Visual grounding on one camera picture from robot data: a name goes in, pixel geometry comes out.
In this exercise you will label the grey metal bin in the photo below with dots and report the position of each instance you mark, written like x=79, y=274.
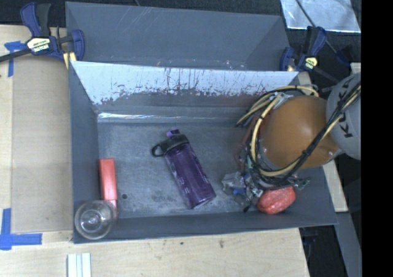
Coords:
x=144, y=177

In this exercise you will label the red lumpy toy fruit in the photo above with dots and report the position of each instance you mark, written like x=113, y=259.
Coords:
x=276, y=200

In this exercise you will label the clear glass bowl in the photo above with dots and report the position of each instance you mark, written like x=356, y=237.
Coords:
x=93, y=220

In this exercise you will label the purple plastic water bottle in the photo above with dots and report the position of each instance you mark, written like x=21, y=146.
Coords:
x=188, y=174

